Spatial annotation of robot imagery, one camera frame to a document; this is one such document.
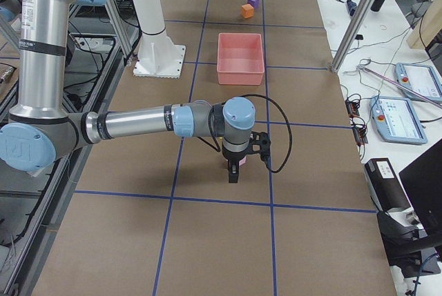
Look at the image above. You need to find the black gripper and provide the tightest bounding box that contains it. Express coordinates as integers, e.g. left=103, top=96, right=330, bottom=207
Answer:
left=222, top=146, right=246, bottom=184

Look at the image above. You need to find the pink foam block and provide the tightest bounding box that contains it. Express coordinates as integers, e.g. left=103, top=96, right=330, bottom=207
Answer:
left=239, top=157, right=247, bottom=166

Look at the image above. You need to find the orange foam block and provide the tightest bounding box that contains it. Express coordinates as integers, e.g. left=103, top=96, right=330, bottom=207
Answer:
left=240, top=3, right=255, bottom=19

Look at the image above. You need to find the purple foam block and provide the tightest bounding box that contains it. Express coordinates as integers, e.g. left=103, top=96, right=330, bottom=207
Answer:
left=247, top=0, right=260, bottom=9

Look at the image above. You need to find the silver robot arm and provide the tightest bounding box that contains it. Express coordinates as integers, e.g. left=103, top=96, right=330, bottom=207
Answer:
left=1, top=0, right=258, bottom=183

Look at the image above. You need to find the pink plastic bin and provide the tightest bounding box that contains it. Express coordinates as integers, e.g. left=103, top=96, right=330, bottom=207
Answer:
left=217, top=32, right=265, bottom=86

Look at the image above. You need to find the black box with label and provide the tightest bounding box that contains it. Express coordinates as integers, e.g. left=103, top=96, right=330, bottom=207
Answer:
left=364, top=158, right=411, bottom=213

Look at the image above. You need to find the pink grabber stick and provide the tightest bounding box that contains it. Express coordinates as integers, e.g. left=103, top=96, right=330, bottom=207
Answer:
left=356, top=65, right=441, bottom=107

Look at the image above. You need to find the near teach pendant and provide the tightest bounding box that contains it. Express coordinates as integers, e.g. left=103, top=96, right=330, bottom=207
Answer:
left=370, top=95, right=427, bottom=145

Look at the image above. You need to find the teach pendant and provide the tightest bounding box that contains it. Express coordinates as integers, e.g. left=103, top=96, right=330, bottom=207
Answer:
left=370, top=95, right=427, bottom=145
left=394, top=63, right=441, bottom=103

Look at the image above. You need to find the black monitor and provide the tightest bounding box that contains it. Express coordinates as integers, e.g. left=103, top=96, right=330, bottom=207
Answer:
left=399, top=150, right=441, bottom=234

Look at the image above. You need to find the far teach pendant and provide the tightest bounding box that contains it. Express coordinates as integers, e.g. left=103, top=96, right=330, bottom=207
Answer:
left=394, top=63, right=441, bottom=103

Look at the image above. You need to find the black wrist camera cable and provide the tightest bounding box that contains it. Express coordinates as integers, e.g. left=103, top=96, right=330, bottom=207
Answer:
left=241, top=94, right=294, bottom=174

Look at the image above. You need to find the white pedestal column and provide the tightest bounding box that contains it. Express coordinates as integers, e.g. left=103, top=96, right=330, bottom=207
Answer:
left=133, top=0, right=186, bottom=79

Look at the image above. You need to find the aluminium frame post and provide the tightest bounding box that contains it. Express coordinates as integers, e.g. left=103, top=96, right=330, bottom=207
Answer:
left=330, top=0, right=374, bottom=73

